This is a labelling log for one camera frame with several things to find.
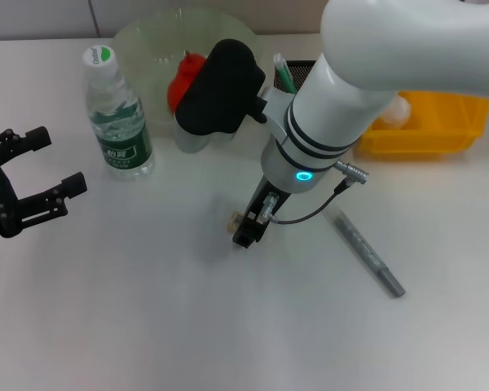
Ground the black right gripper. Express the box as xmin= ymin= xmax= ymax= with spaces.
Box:
xmin=231 ymin=174 xmax=291 ymax=250

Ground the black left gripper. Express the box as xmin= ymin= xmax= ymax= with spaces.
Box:
xmin=0 ymin=125 xmax=89 ymax=239

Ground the clear water bottle green label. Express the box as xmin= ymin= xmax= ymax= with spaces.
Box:
xmin=81 ymin=44 xmax=155 ymax=182

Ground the red-orange toy orange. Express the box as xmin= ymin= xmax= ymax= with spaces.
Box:
xmin=166 ymin=49 xmax=208 ymax=112

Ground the mint green utility knife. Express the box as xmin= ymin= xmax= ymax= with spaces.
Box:
xmin=272 ymin=52 xmax=298 ymax=94

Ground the white paper ball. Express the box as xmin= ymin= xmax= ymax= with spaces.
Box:
xmin=377 ymin=95 xmax=412 ymax=130

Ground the grey marker pen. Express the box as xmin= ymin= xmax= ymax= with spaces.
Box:
xmin=329 ymin=205 xmax=407 ymax=299

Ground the green glass fruit plate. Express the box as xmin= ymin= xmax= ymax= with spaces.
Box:
xmin=112 ymin=8 xmax=266 ymax=138

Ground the black mesh pen holder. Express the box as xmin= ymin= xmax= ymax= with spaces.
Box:
xmin=273 ymin=59 xmax=318 ymax=95

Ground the yellow plastic bin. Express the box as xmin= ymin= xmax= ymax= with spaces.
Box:
xmin=352 ymin=90 xmax=489 ymax=156

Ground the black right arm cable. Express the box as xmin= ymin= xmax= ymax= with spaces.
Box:
xmin=260 ymin=160 xmax=370 ymax=226

